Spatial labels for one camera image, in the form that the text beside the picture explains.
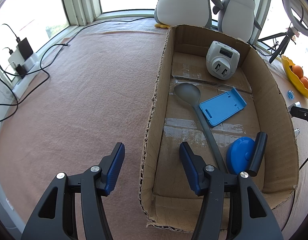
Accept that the white ring light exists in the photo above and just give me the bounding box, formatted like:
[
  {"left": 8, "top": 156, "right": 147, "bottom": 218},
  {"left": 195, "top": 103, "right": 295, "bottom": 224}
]
[{"left": 282, "top": 0, "right": 308, "bottom": 37}]

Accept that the pink blanket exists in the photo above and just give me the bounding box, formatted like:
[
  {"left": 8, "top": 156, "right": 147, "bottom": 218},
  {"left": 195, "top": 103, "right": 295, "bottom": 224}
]
[{"left": 0, "top": 19, "right": 308, "bottom": 239}]

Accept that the black tripod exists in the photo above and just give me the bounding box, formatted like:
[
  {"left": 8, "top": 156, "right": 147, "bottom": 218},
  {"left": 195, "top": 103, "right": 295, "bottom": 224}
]
[{"left": 258, "top": 27, "right": 298, "bottom": 63}]

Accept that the white plug-in device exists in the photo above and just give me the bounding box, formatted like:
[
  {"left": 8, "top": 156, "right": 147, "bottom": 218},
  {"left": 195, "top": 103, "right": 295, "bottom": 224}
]
[{"left": 206, "top": 41, "right": 240, "bottom": 80}]

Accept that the white power strip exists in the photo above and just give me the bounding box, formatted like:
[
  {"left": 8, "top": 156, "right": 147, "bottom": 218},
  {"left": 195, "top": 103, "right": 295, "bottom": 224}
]
[{"left": 8, "top": 49, "right": 39, "bottom": 99}]

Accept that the black power adapter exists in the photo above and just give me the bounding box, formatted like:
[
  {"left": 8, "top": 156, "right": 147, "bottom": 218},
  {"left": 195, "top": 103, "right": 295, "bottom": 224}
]
[{"left": 16, "top": 38, "right": 34, "bottom": 61}]

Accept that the large plush penguin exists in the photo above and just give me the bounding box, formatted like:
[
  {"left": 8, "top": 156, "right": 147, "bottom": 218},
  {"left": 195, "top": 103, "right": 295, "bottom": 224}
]
[{"left": 154, "top": 0, "right": 224, "bottom": 29}]

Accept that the blue phone stand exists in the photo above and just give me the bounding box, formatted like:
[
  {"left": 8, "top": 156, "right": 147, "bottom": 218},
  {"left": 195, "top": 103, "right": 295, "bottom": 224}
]
[{"left": 199, "top": 88, "right": 247, "bottom": 127}]

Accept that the small plush penguin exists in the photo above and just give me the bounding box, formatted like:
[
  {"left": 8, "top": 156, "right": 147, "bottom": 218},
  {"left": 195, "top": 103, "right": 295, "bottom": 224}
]
[{"left": 213, "top": 0, "right": 261, "bottom": 42}]

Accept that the yellow fruit bowl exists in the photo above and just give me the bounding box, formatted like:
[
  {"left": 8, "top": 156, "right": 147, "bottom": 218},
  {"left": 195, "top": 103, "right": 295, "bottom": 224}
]
[{"left": 281, "top": 55, "right": 308, "bottom": 99}]

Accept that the black cable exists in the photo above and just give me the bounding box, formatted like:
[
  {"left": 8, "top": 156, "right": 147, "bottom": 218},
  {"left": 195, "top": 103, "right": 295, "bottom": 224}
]
[{"left": 0, "top": 16, "right": 155, "bottom": 123}]

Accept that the open cardboard box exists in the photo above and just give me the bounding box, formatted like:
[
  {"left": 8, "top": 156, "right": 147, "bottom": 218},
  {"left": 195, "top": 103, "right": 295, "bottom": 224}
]
[{"left": 139, "top": 25, "right": 299, "bottom": 232}]

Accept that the blue round tape measure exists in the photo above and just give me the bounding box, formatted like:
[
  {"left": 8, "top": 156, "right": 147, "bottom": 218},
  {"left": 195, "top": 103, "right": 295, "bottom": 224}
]
[{"left": 226, "top": 137, "right": 255, "bottom": 175}]

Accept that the grey spoon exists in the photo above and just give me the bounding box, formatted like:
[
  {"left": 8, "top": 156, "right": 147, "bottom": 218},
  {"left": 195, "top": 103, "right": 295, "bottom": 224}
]
[{"left": 174, "top": 83, "right": 227, "bottom": 173}]

